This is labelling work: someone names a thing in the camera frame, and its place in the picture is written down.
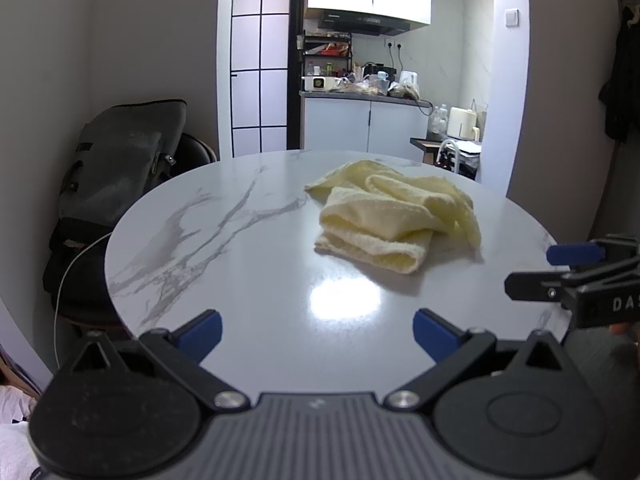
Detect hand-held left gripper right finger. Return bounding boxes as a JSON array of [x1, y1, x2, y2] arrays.
[[385, 309, 586, 413]]

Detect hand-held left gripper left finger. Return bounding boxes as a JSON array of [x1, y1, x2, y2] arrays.
[[55, 310, 251, 413]]

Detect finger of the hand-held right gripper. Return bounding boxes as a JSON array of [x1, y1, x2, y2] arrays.
[[504, 255, 640, 306], [546, 232, 640, 266]]

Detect yellow towel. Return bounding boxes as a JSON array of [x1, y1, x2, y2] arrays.
[[305, 160, 482, 275]]

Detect white metal stand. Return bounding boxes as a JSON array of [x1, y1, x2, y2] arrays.
[[437, 140, 463, 173]]

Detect dark hanging clothing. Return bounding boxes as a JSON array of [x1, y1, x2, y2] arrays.
[[600, 0, 640, 143]]

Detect cream air fryer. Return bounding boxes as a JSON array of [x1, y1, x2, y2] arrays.
[[446, 106, 480, 141]]

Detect wooden side table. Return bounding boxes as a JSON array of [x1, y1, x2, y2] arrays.
[[410, 136, 483, 181]]

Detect black chair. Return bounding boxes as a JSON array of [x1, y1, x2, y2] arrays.
[[50, 132, 218, 361]]

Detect clear plastic bottles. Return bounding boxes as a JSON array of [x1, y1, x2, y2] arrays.
[[427, 105, 448, 141]]

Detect grey backpack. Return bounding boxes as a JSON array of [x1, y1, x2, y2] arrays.
[[57, 99, 188, 226]]

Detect white cloth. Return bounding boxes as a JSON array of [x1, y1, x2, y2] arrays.
[[0, 385, 43, 480]]

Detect white kitchen base cabinet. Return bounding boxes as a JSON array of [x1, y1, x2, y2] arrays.
[[299, 90, 435, 161]]

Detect white countertop appliance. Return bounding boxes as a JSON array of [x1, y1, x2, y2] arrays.
[[302, 76, 346, 93]]

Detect black spice rack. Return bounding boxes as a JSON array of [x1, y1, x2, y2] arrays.
[[300, 30, 353, 78]]

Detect black-framed glass door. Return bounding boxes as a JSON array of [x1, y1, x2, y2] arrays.
[[230, 0, 306, 158]]

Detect black range hood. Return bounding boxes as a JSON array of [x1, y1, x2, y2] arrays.
[[317, 8, 412, 37]]

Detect white cable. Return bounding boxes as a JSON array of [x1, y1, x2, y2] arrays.
[[52, 231, 115, 368]]

